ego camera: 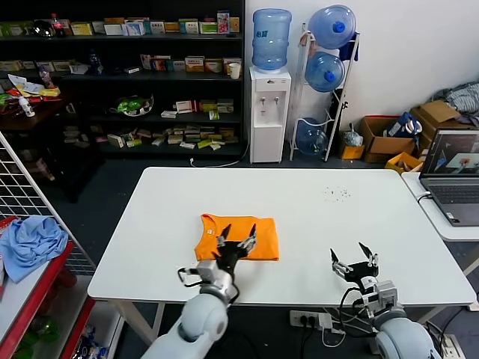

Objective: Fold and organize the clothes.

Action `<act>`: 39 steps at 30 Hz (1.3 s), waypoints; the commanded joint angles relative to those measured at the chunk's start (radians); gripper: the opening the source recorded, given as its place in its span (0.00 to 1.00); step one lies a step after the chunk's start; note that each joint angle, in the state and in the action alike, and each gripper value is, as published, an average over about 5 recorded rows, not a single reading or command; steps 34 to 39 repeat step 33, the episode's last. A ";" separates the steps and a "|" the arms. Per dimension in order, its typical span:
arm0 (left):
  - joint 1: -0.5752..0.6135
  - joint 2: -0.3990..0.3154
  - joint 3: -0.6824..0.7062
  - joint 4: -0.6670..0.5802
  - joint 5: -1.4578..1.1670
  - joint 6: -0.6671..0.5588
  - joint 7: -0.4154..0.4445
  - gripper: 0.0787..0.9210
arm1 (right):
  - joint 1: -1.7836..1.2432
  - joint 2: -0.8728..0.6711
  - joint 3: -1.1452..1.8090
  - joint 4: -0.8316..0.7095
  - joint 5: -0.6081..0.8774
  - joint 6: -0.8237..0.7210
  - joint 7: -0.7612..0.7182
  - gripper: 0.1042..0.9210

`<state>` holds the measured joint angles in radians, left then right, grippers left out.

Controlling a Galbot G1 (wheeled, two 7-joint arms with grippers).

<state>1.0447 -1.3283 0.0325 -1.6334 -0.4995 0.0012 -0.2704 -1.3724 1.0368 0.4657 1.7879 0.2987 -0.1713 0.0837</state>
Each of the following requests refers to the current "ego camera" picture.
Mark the yellow bin with parts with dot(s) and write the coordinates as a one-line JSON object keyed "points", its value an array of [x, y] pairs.
{"points": [[393, 162]]}

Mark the cola bottle red cap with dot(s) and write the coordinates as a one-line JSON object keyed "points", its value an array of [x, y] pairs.
{"points": [[58, 28]]}

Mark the white teal medicine box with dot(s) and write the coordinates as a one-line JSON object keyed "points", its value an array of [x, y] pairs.
{"points": [[157, 27]]}

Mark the small flat white box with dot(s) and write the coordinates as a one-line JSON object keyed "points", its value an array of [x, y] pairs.
{"points": [[131, 70]]}

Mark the white floor socket strip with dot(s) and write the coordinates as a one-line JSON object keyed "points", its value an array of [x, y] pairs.
{"points": [[453, 347]]}

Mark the white metal jug rack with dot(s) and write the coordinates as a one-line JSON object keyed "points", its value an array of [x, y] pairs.
{"points": [[331, 139]]}

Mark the large white table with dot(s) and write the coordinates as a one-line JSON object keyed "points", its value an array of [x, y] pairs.
{"points": [[393, 209]]}

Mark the white green-stripe medicine box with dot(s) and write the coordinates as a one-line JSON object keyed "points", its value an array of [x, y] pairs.
{"points": [[113, 29]]}

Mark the dark wooden table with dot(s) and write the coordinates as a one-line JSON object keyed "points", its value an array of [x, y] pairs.
{"points": [[37, 119]]}

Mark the white red upright box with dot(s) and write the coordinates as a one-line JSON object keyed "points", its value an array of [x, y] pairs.
{"points": [[146, 62]]}

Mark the flat yellow medicine box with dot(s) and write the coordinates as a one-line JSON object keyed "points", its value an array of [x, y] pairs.
{"points": [[172, 27]]}

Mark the large stacked cardboard box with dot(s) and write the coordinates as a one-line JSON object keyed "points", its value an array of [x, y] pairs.
{"points": [[438, 112]]}

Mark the green white medicine box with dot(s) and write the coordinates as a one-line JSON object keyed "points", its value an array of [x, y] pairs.
{"points": [[208, 27]]}

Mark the green plastic bottle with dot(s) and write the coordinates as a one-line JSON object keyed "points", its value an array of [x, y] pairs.
{"points": [[45, 327]]}

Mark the small white side table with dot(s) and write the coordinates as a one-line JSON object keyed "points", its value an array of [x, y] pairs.
{"points": [[430, 217]]}

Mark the white yellow red box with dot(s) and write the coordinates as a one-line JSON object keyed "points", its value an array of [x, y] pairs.
{"points": [[195, 64]]}

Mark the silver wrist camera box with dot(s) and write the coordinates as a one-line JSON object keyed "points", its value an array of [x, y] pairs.
{"points": [[206, 271], [385, 297]]}

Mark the red white medicine box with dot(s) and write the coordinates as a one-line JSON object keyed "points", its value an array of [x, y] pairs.
{"points": [[186, 106]]}

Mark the white orange medicine box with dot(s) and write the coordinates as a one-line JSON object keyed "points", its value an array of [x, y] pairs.
{"points": [[227, 63]]}

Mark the white power strip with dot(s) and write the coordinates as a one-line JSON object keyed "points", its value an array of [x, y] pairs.
{"points": [[299, 318]]}

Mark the white paper cup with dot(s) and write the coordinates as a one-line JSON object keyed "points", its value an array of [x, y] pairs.
{"points": [[234, 71]]}

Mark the yellow snack packet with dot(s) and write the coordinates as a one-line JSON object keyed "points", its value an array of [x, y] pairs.
{"points": [[49, 92]]}

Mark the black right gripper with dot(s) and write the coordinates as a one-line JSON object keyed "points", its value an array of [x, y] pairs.
{"points": [[362, 275]]}

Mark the red orange medicine box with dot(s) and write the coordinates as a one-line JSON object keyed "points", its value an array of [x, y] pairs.
{"points": [[159, 64]]}

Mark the white water dispenser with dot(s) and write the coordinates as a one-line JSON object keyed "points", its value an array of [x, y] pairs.
{"points": [[267, 131]]}

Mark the open white tray box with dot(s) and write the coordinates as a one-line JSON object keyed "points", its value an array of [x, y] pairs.
{"points": [[78, 68]]}

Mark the grey open laptop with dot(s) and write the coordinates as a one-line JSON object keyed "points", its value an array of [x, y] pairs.
{"points": [[456, 194]]}

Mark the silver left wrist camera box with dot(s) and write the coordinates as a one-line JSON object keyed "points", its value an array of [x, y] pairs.
{"points": [[206, 271]]}

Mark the tall pink patterned box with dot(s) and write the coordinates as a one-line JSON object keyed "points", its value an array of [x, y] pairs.
{"points": [[223, 23]]}

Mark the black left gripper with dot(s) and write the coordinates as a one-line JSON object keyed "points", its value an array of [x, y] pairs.
{"points": [[230, 256]]}

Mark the small green upright box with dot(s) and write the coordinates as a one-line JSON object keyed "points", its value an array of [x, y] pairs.
{"points": [[213, 115]]}

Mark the blue white snack packets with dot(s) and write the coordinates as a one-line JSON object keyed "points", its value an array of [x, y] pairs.
{"points": [[90, 340]]}

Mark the open brown cardboard box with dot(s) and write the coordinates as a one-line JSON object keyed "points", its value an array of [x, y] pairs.
{"points": [[378, 146]]}

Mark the yellow green medicine box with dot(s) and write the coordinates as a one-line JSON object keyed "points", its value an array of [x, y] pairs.
{"points": [[81, 28]]}

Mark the flat white grey box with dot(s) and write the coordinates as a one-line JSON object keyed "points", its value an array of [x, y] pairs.
{"points": [[169, 114]]}

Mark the blue shopping bag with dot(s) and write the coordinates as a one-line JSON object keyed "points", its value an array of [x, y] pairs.
{"points": [[402, 125]]}

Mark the white green tilted box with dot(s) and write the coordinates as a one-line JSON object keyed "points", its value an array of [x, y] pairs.
{"points": [[116, 140]]}

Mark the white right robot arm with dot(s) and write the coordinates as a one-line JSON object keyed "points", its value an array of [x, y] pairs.
{"points": [[404, 336]]}

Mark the black shelving unit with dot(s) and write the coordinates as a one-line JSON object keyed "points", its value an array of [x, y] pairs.
{"points": [[168, 77]]}

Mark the shiny black bowl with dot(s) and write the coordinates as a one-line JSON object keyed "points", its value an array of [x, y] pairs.
{"points": [[42, 29]]}

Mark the green orange medicine box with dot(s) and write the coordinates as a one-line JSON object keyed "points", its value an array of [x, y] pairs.
{"points": [[213, 66]]}

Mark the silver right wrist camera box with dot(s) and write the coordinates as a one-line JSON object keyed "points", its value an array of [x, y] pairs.
{"points": [[385, 297]]}

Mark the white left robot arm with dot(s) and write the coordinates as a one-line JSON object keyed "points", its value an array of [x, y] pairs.
{"points": [[202, 318]]}

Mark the crumpled light blue cloth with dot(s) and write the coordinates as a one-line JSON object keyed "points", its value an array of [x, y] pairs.
{"points": [[33, 243]]}

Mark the dark blue hanging cloth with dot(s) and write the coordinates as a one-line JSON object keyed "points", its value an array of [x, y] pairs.
{"points": [[350, 52]]}

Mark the small yellow plastic bin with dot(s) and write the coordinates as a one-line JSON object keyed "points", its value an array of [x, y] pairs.
{"points": [[353, 152]]}

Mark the clear plastic bag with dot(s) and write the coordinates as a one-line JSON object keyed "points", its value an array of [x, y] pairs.
{"points": [[352, 138]]}

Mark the grey blue clothes pile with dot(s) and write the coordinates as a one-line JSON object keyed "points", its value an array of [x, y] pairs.
{"points": [[464, 97]]}

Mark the beige green medicine box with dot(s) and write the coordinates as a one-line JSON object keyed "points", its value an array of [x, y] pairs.
{"points": [[225, 106]]}

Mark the red metal shelf rack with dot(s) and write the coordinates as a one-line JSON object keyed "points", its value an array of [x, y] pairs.
{"points": [[41, 289]]}

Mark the orange t-shirt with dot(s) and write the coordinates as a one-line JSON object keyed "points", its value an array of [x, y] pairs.
{"points": [[265, 239]]}

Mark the patterned bowl with greens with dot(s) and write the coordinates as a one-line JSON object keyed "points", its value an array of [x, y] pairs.
{"points": [[131, 104]]}

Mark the plain white medicine box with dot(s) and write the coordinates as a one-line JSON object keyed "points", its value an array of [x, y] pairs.
{"points": [[178, 66]]}

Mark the wide green medicine box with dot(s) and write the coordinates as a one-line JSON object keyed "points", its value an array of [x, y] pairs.
{"points": [[13, 28]]}

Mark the labelled blue water jug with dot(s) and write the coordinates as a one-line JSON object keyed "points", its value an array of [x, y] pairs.
{"points": [[271, 37]]}

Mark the blue drink bottle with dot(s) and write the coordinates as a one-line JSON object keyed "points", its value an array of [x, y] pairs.
{"points": [[95, 63]]}

